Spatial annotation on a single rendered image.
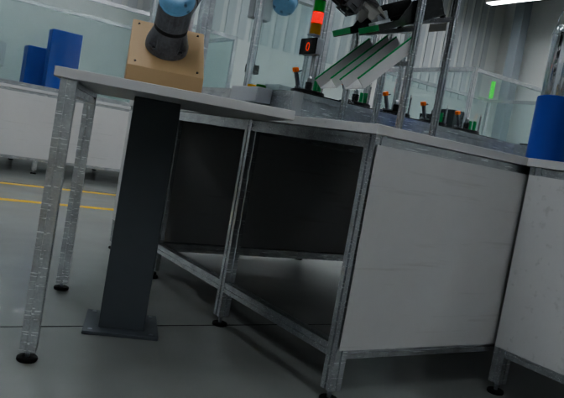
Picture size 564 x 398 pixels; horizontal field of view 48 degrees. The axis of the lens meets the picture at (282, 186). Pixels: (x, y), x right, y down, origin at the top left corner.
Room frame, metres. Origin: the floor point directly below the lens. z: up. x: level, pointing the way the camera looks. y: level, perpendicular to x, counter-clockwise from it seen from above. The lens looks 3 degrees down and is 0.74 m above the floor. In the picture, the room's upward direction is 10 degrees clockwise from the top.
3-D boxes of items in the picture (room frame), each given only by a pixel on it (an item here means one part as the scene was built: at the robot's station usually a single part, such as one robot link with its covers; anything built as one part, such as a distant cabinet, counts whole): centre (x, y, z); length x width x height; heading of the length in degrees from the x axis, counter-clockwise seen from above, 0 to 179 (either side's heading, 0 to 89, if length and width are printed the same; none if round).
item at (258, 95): (2.59, 0.19, 0.93); 0.21 x 0.07 x 0.06; 34
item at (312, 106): (2.91, -0.43, 0.91); 1.24 x 0.33 x 0.10; 124
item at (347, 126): (2.89, -0.40, 0.85); 1.50 x 1.41 x 0.03; 34
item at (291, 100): (2.78, 0.24, 0.91); 0.89 x 0.06 x 0.11; 34
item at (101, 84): (2.30, 0.44, 0.84); 0.90 x 0.70 x 0.03; 13
